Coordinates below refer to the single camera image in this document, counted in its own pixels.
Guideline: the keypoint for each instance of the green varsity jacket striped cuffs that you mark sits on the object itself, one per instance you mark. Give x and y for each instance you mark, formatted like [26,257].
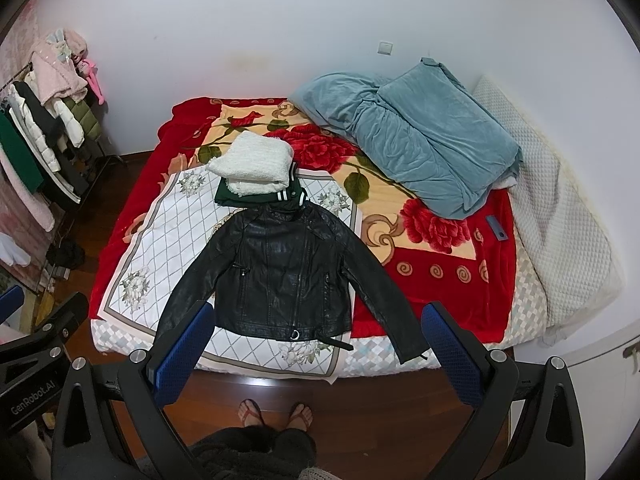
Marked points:
[292,197]

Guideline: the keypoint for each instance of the dark fuzzy trousers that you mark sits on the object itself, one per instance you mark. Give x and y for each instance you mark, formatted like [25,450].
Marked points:
[255,452]

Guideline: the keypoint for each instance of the clothes rack with hanging garments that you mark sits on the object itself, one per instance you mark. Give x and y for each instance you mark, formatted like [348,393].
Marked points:
[52,155]

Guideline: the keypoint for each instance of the foot in sandal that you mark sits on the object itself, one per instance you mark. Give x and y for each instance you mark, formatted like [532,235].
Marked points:
[300,417]
[250,414]

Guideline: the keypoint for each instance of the small blue rectangular object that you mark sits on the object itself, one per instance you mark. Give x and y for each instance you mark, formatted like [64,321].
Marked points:
[500,234]

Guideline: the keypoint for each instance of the white quilted mattress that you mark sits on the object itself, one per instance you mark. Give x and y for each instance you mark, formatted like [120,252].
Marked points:
[568,269]

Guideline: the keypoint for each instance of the white diamond-pattern floral sheet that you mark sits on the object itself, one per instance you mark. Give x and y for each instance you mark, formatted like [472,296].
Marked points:
[186,234]

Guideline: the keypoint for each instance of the red floral blanket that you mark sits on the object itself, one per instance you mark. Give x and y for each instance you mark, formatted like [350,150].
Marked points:
[458,263]

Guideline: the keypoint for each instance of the white wall switch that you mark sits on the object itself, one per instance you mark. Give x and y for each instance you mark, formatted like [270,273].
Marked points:
[385,48]

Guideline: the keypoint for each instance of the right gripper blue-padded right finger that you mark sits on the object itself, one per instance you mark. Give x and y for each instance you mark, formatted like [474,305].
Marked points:
[548,441]

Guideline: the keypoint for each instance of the black leather jacket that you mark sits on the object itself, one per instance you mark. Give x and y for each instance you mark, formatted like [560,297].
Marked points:
[307,265]

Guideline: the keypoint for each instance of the left foot in sandal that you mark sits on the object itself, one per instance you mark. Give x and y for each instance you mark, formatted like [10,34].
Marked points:
[250,414]

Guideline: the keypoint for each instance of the white fluffy folded garment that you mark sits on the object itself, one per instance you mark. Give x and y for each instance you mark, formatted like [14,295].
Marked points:
[254,165]

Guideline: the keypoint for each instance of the right foot in sandal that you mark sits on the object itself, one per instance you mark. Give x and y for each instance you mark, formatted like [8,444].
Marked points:
[300,417]

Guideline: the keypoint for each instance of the blue-grey folded duvet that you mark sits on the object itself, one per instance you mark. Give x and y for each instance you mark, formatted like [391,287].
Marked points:
[423,130]

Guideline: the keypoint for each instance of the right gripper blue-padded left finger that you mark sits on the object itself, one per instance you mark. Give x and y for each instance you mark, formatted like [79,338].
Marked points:
[88,442]

